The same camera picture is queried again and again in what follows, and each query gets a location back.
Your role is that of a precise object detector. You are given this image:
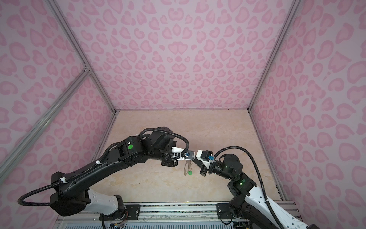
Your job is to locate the right corner aluminium post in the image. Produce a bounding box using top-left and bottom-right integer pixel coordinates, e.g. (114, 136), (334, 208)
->
(247, 0), (303, 114)

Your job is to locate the black corrugated cable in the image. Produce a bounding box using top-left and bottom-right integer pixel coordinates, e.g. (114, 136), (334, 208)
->
(213, 145), (287, 229)
(17, 128), (191, 207)

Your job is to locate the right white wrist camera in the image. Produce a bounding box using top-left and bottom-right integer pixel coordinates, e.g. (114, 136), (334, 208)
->
(195, 150), (215, 169)

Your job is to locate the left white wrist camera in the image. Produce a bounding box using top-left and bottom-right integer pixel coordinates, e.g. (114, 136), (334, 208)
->
(171, 147), (195, 160)

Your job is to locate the diagonal aluminium frame bar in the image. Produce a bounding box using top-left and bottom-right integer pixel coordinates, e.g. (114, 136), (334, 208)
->
(1, 67), (90, 184)

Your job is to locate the corner aluminium post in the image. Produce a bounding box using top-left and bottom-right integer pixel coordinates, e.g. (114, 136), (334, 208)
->
(247, 0), (303, 114)
(44, 0), (117, 114)

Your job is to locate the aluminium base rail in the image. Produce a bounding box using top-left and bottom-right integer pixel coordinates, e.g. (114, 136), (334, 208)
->
(53, 202), (258, 229)

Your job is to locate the left black corrugated cable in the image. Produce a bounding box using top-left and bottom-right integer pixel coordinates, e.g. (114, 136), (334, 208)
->
(17, 128), (191, 207)

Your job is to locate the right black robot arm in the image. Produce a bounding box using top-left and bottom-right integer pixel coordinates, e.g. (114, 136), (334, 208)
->
(193, 150), (318, 229)

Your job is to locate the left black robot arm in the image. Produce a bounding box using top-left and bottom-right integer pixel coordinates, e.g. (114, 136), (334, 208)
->
(50, 127), (177, 219)

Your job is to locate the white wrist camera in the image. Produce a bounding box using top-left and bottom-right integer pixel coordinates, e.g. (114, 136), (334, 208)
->
(195, 150), (215, 169)
(171, 147), (195, 160)

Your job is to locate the right black corrugated cable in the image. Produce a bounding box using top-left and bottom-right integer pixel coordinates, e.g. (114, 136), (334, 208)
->
(213, 145), (287, 229)

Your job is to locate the left corner aluminium post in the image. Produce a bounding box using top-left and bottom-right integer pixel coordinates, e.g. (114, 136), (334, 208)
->
(44, 0), (117, 114)

